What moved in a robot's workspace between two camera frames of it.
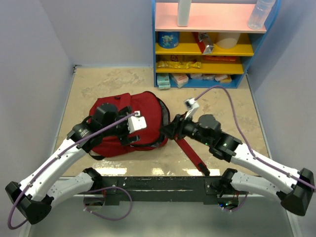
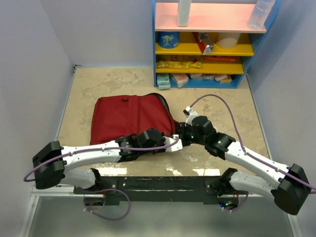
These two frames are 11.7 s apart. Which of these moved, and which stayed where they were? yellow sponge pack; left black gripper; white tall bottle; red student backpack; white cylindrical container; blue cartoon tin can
Moved: left black gripper; red student backpack
Stayed: white tall bottle; blue cartoon tin can; yellow sponge pack; white cylindrical container
